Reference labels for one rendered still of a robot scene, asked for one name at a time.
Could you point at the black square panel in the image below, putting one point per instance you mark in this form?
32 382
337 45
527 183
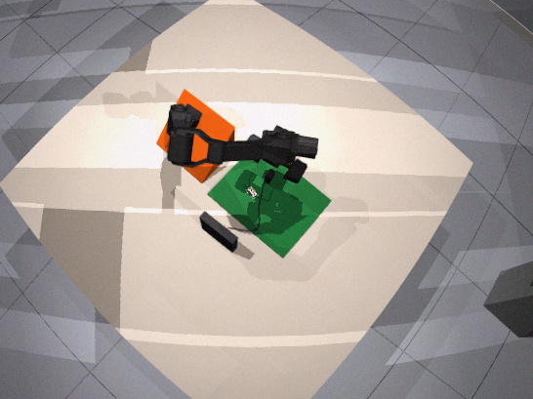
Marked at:
219 232

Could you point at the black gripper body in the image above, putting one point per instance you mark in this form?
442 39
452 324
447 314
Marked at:
296 171

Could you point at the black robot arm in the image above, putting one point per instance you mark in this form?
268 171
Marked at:
279 147

